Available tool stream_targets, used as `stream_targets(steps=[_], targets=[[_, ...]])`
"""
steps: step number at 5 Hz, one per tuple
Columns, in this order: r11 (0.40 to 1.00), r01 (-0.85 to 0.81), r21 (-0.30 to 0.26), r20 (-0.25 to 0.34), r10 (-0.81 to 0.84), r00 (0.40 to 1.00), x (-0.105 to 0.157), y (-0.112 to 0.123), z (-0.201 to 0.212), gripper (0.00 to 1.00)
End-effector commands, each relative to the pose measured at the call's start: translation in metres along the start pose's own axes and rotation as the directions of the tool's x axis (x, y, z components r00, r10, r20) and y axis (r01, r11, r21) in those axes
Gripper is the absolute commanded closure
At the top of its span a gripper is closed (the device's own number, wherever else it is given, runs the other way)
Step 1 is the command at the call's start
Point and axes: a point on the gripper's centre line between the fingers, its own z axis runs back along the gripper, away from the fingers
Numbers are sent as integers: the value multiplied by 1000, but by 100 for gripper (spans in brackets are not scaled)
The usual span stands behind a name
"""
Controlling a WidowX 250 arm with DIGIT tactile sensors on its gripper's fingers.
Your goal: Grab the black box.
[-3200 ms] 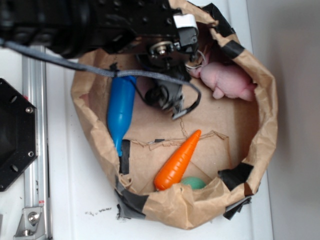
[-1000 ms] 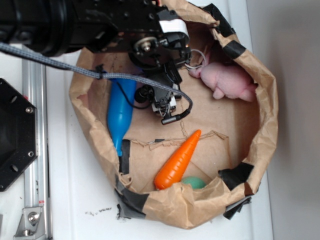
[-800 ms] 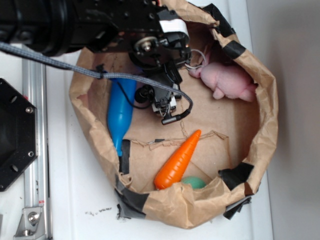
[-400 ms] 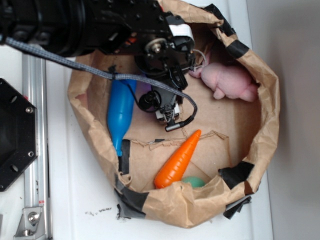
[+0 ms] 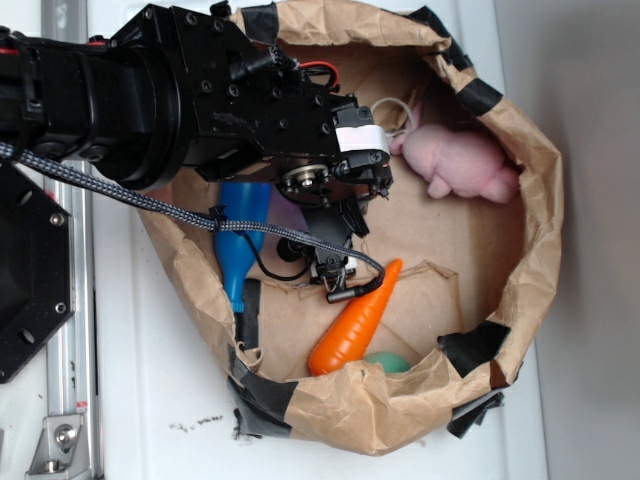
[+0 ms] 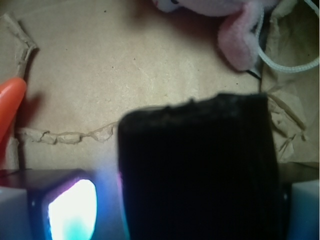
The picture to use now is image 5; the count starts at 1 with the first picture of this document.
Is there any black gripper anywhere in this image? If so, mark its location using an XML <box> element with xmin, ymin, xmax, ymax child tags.
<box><xmin>109</xmin><ymin>3</ymin><xmax>393</xmax><ymax>237</ymax></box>

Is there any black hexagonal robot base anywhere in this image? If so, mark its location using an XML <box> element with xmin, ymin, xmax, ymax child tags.
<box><xmin>1</xmin><ymin>164</ymin><xmax>73</xmax><ymax>384</ymax></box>

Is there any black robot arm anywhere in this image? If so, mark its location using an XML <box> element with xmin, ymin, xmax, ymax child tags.
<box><xmin>1</xmin><ymin>3</ymin><xmax>393</xmax><ymax>236</ymax></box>

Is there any blue plastic bottle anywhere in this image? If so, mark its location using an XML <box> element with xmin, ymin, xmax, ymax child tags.
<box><xmin>214</xmin><ymin>182</ymin><xmax>271</xmax><ymax>313</ymax></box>

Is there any pink plush toy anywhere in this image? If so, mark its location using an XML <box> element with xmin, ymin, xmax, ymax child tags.
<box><xmin>388</xmin><ymin>102</ymin><xmax>519</xmax><ymax>204</ymax></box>

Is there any orange plastic carrot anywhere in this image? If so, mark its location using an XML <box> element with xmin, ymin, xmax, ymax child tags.
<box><xmin>308</xmin><ymin>259</ymin><xmax>403</xmax><ymax>376</ymax></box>

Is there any brown paper bag bin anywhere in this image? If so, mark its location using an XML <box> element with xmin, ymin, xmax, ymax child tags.
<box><xmin>141</xmin><ymin>1</ymin><xmax>564</xmax><ymax>455</ymax></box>

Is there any green ball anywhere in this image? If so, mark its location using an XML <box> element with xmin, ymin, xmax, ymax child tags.
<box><xmin>364</xmin><ymin>351</ymin><xmax>411</xmax><ymax>374</ymax></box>

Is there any white string loop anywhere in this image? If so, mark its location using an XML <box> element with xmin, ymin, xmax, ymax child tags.
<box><xmin>370</xmin><ymin>97</ymin><xmax>417</xmax><ymax>139</ymax></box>

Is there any thin black cable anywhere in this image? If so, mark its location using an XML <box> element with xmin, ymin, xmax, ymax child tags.
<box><xmin>244</xmin><ymin>230</ymin><xmax>321</xmax><ymax>282</ymax></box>

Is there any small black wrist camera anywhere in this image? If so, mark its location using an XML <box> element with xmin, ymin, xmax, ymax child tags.
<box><xmin>277</xmin><ymin>238</ymin><xmax>355</xmax><ymax>293</ymax></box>

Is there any aluminium rail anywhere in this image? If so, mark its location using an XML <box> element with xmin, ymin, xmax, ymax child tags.
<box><xmin>41</xmin><ymin>0</ymin><xmax>105</xmax><ymax>480</ymax></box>

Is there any metal corner bracket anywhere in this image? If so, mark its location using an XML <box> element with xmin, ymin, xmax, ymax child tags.
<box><xmin>24</xmin><ymin>414</ymin><xmax>93</xmax><ymax>480</ymax></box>

